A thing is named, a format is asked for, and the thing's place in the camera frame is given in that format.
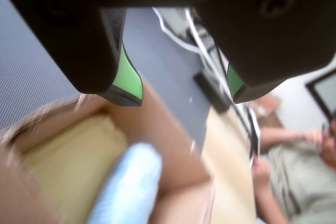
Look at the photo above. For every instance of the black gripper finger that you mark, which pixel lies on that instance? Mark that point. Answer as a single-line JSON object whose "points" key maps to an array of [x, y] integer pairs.
{"points": [[65, 24], [267, 37]]}

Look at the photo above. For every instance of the blue yarn block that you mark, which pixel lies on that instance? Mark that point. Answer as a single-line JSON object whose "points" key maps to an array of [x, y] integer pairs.
{"points": [[128, 182]]}

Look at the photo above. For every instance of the bare person forearm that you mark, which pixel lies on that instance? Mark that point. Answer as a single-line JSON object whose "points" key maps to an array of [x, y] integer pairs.
{"points": [[270, 200], [286, 136]]}

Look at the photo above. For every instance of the black box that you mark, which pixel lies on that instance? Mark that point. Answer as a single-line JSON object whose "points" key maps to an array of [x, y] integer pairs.
{"points": [[212, 90]]}

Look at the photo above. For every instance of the open cardboard box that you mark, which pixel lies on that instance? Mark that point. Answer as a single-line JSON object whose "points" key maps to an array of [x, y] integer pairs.
{"points": [[68, 142]]}

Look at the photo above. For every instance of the person hand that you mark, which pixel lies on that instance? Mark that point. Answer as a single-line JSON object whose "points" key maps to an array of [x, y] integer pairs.
{"points": [[261, 167]]}

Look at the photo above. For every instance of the black framed panel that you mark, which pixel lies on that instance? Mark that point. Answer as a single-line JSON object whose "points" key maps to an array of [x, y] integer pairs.
{"points": [[325, 93]]}

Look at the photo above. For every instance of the dark grey foam mat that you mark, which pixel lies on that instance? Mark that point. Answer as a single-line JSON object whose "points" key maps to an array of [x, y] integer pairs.
{"points": [[162, 58]]}

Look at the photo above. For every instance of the person in grey shirt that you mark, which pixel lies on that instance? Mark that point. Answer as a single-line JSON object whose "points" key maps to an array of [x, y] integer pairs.
{"points": [[302, 176]]}

